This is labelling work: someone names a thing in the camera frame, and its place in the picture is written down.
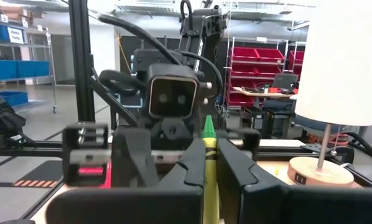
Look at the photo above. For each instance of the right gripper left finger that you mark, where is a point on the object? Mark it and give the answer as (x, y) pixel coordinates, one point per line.
(127, 205)

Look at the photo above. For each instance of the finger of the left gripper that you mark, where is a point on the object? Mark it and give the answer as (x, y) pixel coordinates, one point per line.
(133, 158)

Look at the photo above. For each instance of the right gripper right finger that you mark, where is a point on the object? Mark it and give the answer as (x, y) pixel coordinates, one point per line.
(298, 205)

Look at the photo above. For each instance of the green crayon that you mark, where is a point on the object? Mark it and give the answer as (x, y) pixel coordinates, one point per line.
(210, 174)

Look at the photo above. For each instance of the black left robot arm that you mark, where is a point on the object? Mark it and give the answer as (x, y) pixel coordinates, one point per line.
(204, 34)

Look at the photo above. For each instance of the red plastic basket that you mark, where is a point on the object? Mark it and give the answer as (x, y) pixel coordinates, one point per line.
(106, 179)

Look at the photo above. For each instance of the small yellow crayon piece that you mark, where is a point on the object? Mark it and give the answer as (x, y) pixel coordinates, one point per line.
(277, 170)

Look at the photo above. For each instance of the red storage bin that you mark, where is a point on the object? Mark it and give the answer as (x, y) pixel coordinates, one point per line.
(270, 55)
(240, 100)
(298, 57)
(243, 71)
(243, 53)
(268, 71)
(240, 85)

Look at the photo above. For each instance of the grey office chair blue seat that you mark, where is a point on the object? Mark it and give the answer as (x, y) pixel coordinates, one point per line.
(313, 127)

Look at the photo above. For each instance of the black orange-striped floor plate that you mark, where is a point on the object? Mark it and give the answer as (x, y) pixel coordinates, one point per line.
(33, 174)

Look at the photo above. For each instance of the cluttered wooden desk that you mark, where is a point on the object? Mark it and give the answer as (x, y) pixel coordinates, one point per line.
(263, 92)

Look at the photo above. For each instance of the metal shelf rack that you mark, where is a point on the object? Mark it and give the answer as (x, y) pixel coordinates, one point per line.
(53, 90)

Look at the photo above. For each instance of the black laptop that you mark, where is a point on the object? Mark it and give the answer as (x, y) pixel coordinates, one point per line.
(285, 81)

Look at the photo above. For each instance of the black bulky device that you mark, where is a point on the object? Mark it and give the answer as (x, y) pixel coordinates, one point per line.
(1, 115)

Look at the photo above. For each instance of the white shade wooden base lamp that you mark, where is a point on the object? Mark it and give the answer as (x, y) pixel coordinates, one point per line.
(341, 62)

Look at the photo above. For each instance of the white label sign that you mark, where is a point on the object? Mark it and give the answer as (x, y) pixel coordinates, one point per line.
(15, 35)

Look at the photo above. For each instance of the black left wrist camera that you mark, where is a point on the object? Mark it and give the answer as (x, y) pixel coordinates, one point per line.
(173, 96)

